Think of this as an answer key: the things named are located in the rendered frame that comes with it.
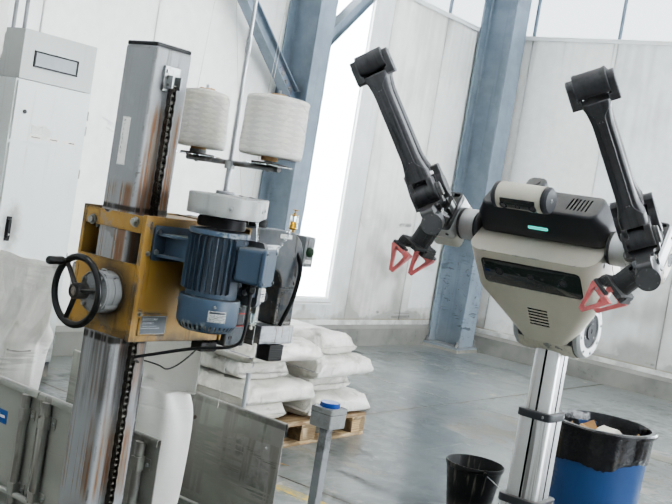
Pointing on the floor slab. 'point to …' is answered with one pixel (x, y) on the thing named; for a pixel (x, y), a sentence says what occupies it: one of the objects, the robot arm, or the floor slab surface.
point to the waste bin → (600, 459)
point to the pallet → (299, 431)
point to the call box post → (319, 466)
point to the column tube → (97, 390)
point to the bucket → (471, 479)
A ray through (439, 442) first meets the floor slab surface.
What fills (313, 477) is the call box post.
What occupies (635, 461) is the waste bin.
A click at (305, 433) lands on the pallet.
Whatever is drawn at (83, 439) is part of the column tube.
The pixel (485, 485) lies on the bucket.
